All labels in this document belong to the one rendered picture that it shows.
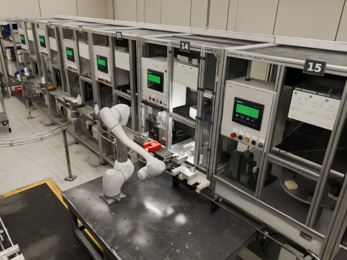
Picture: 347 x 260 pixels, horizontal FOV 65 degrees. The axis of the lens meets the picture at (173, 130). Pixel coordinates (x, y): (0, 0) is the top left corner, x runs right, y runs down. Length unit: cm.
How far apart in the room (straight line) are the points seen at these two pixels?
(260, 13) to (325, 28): 131
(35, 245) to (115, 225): 122
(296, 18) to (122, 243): 492
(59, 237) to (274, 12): 522
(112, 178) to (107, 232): 47
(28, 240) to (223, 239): 210
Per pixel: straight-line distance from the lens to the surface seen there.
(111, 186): 254
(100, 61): 371
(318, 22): 572
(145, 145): 297
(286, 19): 596
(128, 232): 234
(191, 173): 255
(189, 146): 295
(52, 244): 336
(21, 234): 359
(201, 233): 234
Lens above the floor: 231
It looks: 24 degrees down
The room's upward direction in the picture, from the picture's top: 2 degrees clockwise
